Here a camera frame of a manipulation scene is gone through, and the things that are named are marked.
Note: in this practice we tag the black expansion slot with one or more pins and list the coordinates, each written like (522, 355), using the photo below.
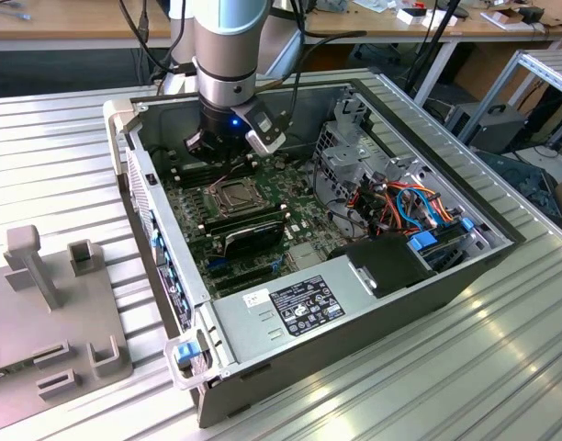
(242, 273)
(242, 286)

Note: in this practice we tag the dark teal plastic bin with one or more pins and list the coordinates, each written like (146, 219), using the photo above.
(515, 177)

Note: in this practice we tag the small black device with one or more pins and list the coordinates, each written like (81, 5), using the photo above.
(532, 16)

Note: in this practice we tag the blue case latch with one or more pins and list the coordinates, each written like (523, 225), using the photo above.
(189, 353)

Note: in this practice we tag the silver disk bay cage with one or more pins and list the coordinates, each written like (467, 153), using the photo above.
(350, 156)

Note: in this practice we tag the aluminium profile frame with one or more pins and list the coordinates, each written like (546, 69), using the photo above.
(545, 70)

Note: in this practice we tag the black office chair base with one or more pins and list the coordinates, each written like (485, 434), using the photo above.
(377, 53)

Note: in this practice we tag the grey PC case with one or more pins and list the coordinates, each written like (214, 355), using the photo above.
(354, 349)

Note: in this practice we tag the green RAM stick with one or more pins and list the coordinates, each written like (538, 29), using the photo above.
(5, 371)

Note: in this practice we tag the silver CPU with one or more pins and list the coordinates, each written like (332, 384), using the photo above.
(235, 196)

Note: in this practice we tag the blue expansion slot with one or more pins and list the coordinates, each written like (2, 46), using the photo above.
(216, 263)

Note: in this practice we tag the loose white papers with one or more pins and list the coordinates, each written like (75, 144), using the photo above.
(373, 4)

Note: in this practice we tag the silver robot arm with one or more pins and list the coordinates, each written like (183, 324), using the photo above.
(223, 69)

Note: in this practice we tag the silver chipset heatsink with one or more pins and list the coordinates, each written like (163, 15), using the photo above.
(304, 256)

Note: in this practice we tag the blue disk carrier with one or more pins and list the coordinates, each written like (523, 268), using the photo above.
(423, 242)

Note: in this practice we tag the brown cardboard box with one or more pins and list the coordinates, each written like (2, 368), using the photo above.
(485, 69)

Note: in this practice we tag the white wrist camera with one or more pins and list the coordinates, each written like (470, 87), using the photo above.
(262, 144)

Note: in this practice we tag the grey parts rack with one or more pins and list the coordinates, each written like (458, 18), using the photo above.
(42, 321)

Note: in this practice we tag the silver power supply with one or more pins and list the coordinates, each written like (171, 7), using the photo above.
(237, 324)

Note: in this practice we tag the black tripod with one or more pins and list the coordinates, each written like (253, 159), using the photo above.
(441, 28)

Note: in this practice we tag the black plastic air shroud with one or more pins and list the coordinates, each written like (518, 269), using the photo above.
(382, 266)

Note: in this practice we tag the long wooden desk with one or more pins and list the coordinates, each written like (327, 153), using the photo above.
(42, 18)

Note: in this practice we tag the pale open cardboard box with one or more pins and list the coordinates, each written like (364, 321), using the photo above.
(499, 19)

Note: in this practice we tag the green motherboard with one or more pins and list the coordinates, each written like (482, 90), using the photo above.
(304, 216)

